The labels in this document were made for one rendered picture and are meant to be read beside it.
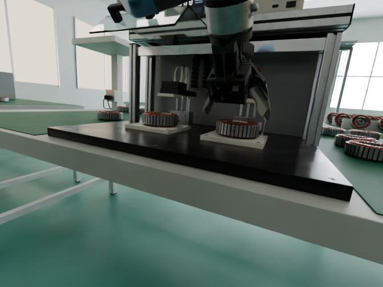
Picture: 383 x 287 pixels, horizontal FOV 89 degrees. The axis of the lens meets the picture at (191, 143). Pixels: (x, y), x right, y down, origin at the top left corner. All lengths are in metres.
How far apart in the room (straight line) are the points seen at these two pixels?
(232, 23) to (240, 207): 0.27
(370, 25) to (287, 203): 7.28
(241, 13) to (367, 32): 7.13
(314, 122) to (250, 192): 0.37
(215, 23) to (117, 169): 0.30
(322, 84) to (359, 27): 6.83
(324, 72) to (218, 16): 0.36
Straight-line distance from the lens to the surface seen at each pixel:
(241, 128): 0.48
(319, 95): 0.61
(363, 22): 7.48
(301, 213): 0.29
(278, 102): 0.77
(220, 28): 0.35
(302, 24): 0.66
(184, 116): 0.72
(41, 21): 5.73
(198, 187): 0.31
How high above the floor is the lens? 0.86
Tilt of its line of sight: 12 degrees down
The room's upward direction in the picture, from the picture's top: 4 degrees clockwise
